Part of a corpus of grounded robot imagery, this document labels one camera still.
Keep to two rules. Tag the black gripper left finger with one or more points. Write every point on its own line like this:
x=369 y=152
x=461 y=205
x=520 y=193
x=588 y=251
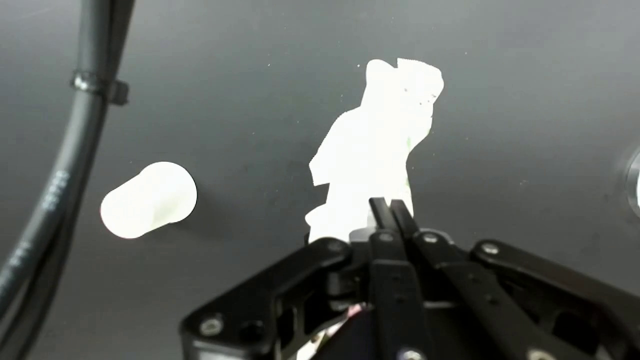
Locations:
x=390 y=293

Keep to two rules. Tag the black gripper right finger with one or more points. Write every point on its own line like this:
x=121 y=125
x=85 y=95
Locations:
x=481 y=293

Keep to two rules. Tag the white cloth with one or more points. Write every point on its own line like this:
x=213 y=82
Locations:
x=372 y=152

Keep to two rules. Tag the white cup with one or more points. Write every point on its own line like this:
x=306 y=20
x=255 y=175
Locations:
x=150 y=200

